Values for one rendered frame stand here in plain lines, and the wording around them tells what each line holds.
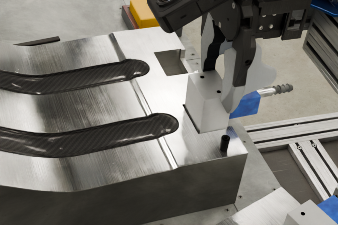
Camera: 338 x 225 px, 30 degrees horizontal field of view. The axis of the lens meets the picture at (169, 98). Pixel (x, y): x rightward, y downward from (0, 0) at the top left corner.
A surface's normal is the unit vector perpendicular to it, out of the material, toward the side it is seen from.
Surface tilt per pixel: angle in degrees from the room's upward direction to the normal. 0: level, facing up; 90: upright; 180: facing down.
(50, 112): 9
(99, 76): 6
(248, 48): 70
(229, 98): 107
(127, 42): 0
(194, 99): 91
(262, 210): 0
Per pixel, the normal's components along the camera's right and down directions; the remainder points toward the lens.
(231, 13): -0.94, 0.15
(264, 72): 0.35, 0.50
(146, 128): 0.11, -0.71
